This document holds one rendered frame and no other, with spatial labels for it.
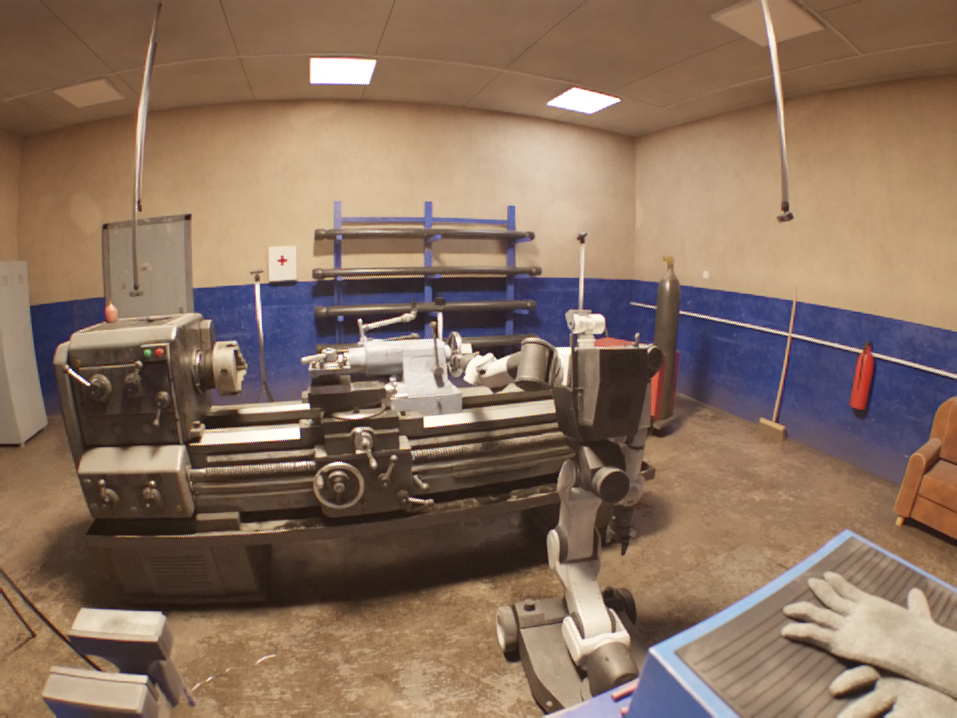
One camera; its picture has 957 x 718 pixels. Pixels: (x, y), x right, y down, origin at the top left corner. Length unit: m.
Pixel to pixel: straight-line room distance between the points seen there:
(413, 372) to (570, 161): 4.47
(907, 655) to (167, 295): 5.49
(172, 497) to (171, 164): 4.11
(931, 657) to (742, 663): 0.18
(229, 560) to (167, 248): 3.79
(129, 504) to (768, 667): 2.12
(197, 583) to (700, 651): 2.25
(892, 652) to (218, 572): 2.32
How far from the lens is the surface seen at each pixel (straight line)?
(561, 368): 1.46
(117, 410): 2.13
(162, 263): 5.38
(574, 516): 1.71
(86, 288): 5.85
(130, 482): 2.11
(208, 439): 2.09
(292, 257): 5.00
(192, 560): 2.35
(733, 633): 0.46
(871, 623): 0.49
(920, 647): 0.47
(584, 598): 1.77
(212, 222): 5.27
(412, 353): 2.12
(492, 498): 2.31
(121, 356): 2.07
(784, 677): 0.44
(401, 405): 2.09
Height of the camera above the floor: 1.56
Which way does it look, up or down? 13 degrees down
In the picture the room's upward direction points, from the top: 1 degrees clockwise
